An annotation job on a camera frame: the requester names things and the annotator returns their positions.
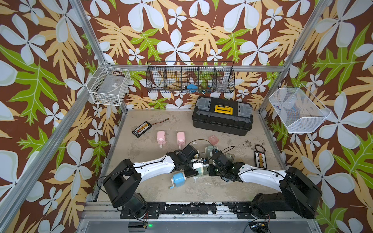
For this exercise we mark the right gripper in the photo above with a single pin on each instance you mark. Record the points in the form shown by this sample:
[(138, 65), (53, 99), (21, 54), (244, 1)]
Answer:
[(209, 170)]

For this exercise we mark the black battery holder right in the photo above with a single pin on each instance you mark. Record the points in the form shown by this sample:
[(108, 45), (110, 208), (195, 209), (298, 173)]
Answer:
[(260, 156)]

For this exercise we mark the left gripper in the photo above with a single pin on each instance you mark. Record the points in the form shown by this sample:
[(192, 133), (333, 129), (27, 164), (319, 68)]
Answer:
[(191, 173)]

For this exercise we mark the white wire basket left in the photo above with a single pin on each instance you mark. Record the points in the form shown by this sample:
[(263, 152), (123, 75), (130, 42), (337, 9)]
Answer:
[(108, 85)]

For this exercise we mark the clear pink tray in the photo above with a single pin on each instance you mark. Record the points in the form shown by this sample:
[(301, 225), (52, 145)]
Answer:
[(213, 140)]

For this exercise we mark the black battery holder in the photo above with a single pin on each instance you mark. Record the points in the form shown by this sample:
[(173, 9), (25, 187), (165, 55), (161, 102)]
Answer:
[(142, 129), (260, 156)]

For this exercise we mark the black plastic toolbox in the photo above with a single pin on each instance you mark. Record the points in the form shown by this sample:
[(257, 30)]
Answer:
[(225, 116)]

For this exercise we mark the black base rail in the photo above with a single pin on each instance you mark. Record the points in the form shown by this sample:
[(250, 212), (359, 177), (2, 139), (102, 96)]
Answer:
[(242, 210)]

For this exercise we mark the clear grey tray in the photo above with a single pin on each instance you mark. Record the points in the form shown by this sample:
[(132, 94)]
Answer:
[(230, 157)]

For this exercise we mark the white wire basket right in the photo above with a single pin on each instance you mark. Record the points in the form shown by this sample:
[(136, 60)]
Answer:
[(299, 109)]

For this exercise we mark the black battery holder left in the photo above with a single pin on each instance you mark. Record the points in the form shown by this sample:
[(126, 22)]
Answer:
[(142, 129)]

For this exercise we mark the green sharpener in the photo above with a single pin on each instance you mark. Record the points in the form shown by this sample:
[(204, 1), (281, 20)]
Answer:
[(209, 150), (202, 171)]

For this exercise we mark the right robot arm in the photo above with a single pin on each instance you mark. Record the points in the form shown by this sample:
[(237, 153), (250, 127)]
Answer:
[(296, 192)]

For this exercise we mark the blue pencil sharpener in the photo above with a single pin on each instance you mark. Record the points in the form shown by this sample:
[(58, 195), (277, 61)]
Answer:
[(178, 180)]

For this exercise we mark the black wire basket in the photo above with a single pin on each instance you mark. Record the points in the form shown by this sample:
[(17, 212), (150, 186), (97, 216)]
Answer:
[(190, 76)]

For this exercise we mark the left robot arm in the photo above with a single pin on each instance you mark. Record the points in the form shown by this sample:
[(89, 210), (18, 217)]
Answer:
[(122, 182)]

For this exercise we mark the white wire basket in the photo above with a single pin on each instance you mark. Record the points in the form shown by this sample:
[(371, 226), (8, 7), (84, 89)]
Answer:
[(108, 85), (299, 109)]

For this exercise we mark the pink sharpener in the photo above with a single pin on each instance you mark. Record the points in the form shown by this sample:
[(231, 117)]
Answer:
[(181, 140), (161, 138)]

